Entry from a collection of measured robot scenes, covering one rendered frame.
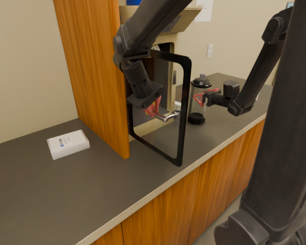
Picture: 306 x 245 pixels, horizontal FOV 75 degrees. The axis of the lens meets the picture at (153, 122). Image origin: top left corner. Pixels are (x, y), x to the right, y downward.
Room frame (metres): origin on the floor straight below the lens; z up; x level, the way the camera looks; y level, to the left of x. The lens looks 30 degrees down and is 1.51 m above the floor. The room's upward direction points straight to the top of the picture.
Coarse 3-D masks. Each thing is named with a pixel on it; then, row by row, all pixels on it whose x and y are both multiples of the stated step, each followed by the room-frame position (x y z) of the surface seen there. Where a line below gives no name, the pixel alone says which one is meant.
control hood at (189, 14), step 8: (120, 8) 0.76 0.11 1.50; (128, 8) 0.72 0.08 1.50; (136, 8) 0.69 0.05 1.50; (192, 8) 0.86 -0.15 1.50; (200, 8) 0.89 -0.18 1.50; (120, 16) 0.76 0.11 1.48; (128, 16) 0.73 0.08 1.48; (184, 16) 0.86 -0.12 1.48; (192, 16) 0.90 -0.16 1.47; (120, 24) 0.76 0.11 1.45; (176, 24) 0.88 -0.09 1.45; (184, 24) 0.91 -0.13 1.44; (168, 32) 0.89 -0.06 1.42; (176, 32) 0.93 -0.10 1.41
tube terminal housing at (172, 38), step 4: (120, 0) 0.78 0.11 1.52; (124, 0) 0.79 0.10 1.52; (120, 4) 0.78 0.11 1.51; (124, 4) 0.79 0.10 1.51; (160, 36) 0.91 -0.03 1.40; (164, 36) 0.92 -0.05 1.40; (168, 36) 0.94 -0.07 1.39; (172, 36) 0.95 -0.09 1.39; (176, 36) 0.97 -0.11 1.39; (156, 40) 0.89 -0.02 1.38; (160, 40) 0.91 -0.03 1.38; (164, 40) 0.92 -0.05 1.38; (168, 40) 0.94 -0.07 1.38; (172, 40) 0.95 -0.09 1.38; (176, 40) 0.97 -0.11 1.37; (152, 44) 0.88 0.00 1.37; (172, 44) 0.99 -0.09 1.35; (176, 44) 0.97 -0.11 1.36; (172, 48) 0.99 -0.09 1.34; (176, 48) 0.97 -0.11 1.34; (172, 52) 1.00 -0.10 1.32; (176, 52) 0.97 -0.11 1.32; (132, 140) 0.79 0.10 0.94
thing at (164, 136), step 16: (144, 64) 0.68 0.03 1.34; (160, 64) 0.62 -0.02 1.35; (176, 64) 0.58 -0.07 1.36; (160, 80) 0.62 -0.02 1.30; (176, 80) 0.57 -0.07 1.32; (176, 96) 0.57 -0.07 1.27; (144, 112) 0.69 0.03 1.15; (160, 112) 0.62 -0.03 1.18; (176, 112) 0.57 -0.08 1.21; (144, 128) 0.69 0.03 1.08; (160, 128) 0.62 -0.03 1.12; (176, 128) 0.56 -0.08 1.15; (144, 144) 0.69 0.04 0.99; (160, 144) 0.62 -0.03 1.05; (176, 144) 0.56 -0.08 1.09; (176, 160) 0.56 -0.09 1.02
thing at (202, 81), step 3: (201, 75) 0.98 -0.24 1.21; (204, 75) 0.98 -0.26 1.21; (195, 78) 1.00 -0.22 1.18; (198, 78) 1.01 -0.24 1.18; (201, 78) 0.98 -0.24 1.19; (204, 78) 0.98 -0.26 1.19; (195, 81) 0.97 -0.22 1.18; (198, 81) 0.96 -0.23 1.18; (201, 81) 0.96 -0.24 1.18; (204, 81) 0.96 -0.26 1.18; (207, 81) 0.96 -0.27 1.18; (198, 84) 0.95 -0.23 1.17; (201, 84) 0.95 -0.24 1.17; (204, 84) 0.94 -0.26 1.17; (207, 84) 0.95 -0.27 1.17
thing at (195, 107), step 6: (210, 84) 0.96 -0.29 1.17; (192, 90) 0.97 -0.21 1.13; (198, 90) 0.95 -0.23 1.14; (204, 90) 0.94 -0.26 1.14; (192, 96) 0.97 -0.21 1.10; (198, 96) 0.94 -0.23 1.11; (192, 102) 0.96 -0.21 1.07; (192, 108) 0.96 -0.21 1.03; (198, 108) 0.94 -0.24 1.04; (204, 108) 0.95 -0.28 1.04; (192, 114) 0.95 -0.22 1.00; (198, 114) 0.94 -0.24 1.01; (204, 114) 0.96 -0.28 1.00
